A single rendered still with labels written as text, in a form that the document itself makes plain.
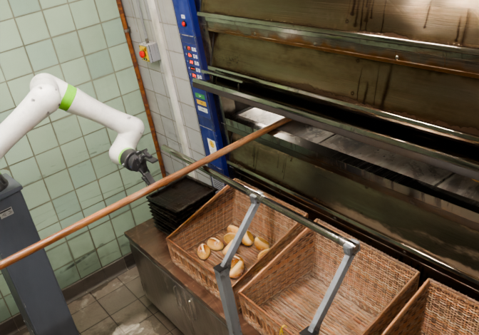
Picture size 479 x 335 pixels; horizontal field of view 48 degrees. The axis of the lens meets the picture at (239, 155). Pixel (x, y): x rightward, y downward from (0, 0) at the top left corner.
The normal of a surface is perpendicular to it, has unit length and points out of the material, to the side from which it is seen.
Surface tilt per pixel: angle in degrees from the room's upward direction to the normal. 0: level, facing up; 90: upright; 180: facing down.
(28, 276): 90
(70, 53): 90
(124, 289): 0
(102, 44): 90
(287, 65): 70
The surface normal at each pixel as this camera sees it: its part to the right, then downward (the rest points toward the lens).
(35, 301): 0.65, 0.24
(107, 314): -0.16, -0.88
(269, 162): -0.79, 0.07
